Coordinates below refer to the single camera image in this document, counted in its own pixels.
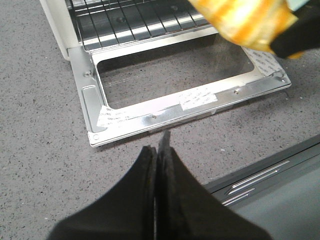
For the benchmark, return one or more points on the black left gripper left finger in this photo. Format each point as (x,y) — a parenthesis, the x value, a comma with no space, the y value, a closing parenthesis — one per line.
(125,212)

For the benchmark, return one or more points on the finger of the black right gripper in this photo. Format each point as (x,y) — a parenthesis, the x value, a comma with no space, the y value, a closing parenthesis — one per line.
(303,35)

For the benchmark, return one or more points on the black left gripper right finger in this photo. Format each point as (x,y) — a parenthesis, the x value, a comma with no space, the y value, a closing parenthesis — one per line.
(187,211)

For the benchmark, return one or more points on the glass oven door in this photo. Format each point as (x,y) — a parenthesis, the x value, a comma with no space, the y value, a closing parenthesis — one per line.
(148,85)

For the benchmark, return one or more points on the metal wire oven rack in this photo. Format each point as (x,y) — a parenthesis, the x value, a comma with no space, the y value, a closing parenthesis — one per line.
(101,24)

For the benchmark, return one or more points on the white Toshiba toaster oven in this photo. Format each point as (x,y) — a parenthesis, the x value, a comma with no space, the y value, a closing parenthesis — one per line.
(64,31)

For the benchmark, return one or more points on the yellow striped croissant bread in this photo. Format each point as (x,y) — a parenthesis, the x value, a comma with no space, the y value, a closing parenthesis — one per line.
(253,24)

